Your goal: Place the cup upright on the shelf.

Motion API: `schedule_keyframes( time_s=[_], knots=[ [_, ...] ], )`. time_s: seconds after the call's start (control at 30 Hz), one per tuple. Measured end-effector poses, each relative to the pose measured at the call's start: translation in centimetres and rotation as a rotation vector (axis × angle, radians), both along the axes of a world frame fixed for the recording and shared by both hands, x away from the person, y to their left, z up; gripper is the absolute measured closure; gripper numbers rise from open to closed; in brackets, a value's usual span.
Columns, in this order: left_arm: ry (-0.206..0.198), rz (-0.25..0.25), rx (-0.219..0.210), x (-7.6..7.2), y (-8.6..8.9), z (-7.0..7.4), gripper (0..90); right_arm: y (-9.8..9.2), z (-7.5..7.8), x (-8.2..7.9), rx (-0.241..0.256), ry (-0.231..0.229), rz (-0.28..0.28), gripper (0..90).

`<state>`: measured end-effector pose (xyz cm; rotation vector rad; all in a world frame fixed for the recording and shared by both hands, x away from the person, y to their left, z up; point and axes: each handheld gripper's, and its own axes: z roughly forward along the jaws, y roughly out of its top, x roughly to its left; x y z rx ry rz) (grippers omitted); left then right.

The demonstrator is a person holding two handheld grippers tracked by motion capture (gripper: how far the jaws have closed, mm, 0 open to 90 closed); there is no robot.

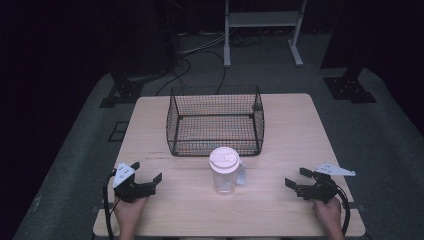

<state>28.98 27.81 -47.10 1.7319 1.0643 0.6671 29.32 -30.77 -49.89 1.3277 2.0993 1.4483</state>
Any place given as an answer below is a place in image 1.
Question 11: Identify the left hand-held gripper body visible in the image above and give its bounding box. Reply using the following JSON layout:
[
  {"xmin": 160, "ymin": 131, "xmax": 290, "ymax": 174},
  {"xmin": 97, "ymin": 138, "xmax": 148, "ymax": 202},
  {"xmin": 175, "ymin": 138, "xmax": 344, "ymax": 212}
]
[{"xmin": 112, "ymin": 162, "xmax": 157, "ymax": 204}]

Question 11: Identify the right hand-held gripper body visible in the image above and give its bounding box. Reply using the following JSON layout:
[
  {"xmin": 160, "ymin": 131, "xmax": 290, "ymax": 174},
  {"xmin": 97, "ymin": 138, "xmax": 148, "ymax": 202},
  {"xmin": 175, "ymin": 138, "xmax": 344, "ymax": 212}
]
[{"xmin": 295, "ymin": 162, "xmax": 357, "ymax": 205}]

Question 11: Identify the clear plastic cup white lid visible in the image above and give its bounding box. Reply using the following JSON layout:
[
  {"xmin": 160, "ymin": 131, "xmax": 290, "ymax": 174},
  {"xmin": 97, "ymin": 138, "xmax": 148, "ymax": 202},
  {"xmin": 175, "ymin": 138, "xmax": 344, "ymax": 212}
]
[{"xmin": 208, "ymin": 146, "xmax": 247, "ymax": 196}]

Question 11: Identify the black wire mesh basket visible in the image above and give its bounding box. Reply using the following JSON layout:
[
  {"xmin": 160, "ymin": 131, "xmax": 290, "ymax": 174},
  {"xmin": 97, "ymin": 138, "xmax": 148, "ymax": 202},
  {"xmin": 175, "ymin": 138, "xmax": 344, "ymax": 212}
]
[{"xmin": 165, "ymin": 85, "xmax": 265, "ymax": 158}]

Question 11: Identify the person's left hand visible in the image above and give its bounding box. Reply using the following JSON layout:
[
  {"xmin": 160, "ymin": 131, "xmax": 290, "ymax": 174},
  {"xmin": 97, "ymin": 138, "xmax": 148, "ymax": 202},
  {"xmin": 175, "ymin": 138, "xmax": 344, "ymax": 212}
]
[{"xmin": 113, "ymin": 196, "xmax": 149, "ymax": 233}]

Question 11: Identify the person's right hand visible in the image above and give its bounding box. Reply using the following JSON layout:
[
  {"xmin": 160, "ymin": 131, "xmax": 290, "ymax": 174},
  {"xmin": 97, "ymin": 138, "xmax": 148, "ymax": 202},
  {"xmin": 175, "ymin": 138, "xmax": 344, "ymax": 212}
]
[{"xmin": 312, "ymin": 197, "xmax": 343, "ymax": 231}]

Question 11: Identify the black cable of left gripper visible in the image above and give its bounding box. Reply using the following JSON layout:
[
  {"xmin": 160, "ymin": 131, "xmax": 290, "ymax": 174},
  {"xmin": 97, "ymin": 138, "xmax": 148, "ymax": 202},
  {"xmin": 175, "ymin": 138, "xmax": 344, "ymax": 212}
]
[{"xmin": 102, "ymin": 169, "xmax": 118, "ymax": 240}]

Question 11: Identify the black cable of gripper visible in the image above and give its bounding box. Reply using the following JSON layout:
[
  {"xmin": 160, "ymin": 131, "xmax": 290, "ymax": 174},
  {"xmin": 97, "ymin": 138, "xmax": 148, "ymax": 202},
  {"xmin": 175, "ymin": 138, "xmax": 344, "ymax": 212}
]
[
  {"xmin": 335, "ymin": 185, "xmax": 351, "ymax": 236},
  {"xmin": 102, "ymin": 169, "xmax": 118, "ymax": 240}
]

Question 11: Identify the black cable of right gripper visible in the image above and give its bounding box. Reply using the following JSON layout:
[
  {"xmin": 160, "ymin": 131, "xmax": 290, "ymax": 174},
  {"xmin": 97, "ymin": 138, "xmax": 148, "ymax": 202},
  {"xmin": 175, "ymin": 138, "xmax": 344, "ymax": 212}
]
[{"xmin": 335, "ymin": 185, "xmax": 351, "ymax": 236}]

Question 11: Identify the black stand base plate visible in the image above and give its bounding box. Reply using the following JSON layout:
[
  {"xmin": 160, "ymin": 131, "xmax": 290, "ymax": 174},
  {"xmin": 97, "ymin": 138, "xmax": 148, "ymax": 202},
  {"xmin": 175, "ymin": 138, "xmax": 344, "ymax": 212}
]
[
  {"xmin": 323, "ymin": 68, "xmax": 378, "ymax": 104},
  {"xmin": 98, "ymin": 71, "xmax": 145, "ymax": 109}
]

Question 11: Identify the black floor cable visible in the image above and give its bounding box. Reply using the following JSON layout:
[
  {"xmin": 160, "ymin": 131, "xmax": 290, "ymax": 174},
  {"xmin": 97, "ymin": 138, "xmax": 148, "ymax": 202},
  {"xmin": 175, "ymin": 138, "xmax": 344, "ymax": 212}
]
[
  {"xmin": 181, "ymin": 49, "xmax": 228, "ymax": 96},
  {"xmin": 155, "ymin": 57, "xmax": 193, "ymax": 97}
]

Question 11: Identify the white floor cable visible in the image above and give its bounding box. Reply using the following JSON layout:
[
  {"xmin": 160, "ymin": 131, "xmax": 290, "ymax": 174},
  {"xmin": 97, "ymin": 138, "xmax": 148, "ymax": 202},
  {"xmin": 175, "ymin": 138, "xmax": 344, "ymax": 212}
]
[{"xmin": 179, "ymin": 31, "xmax": 228, "ymax": 56}]

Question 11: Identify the white metal stand frame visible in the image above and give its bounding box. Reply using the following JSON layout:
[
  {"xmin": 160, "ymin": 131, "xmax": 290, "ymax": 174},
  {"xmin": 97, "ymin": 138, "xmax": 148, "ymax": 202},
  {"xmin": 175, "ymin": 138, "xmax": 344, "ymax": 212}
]
[{"xmin": 223, "ymin": 0, "xmax": 308, "ymax": 69}]

